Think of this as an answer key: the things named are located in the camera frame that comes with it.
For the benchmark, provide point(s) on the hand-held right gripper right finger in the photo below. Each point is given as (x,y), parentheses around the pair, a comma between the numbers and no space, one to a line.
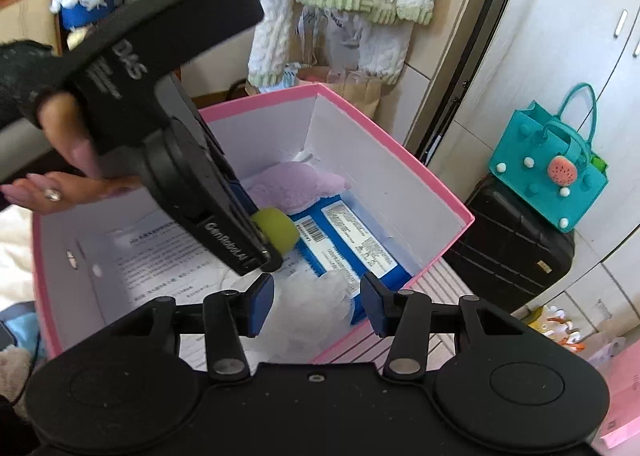
(377,303)

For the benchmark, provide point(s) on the white mesh bath pouf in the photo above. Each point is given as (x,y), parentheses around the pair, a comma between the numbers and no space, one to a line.
(310,306)

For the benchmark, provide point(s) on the pink shopping bag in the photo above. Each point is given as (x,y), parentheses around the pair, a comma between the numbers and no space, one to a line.
(622,396)

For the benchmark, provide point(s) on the white fleece pants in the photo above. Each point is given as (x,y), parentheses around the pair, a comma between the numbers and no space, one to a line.
(345,45)

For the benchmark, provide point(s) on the brown paper bag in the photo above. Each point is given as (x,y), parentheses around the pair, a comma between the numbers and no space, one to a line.
(360,90)

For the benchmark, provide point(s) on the pink cardboard box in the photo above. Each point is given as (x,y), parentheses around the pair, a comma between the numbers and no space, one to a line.
(380,150)

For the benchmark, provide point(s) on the person's left hand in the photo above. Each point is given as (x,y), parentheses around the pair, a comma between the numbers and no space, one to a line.
(75,191)

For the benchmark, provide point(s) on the light wooden board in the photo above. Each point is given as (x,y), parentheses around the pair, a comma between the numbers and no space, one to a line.
(450,35)

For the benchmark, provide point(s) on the striped tablecloth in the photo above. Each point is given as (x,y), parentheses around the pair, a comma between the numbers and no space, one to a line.
(442,281)

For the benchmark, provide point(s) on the orange and white packets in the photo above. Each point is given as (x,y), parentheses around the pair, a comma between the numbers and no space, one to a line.
(555,328)

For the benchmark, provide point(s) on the printed paper sheet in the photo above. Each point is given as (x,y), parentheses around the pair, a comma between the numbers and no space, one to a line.
(150,266)

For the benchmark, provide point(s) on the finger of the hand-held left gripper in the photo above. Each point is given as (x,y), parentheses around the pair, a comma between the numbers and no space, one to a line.
(245,198)
(225,241)

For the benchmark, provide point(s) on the purple plush cloth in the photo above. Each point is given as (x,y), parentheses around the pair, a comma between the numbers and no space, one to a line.
(295,183)

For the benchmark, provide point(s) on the black clothes rack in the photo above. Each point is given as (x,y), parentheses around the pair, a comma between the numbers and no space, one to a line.
(479,60)

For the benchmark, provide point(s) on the teal felt handbag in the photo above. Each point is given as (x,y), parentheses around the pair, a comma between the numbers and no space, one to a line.
(545,186)

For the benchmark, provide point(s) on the clear plastic bag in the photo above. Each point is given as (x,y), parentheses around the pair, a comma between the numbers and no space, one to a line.
(602,351)

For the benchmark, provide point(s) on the black suitcase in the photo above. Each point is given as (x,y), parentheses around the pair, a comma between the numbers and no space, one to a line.
(510,246)

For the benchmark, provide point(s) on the blue wipes packet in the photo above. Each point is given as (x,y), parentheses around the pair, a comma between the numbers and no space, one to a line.
(350,246)

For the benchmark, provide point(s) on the green makeup sponge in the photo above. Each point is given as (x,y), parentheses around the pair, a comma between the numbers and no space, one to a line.
(277,231)

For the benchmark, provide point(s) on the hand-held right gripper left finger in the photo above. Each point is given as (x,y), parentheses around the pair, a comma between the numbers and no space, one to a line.
(259,306)

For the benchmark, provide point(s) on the light wooden wardrobe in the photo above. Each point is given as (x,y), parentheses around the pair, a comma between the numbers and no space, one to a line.
(560,35)

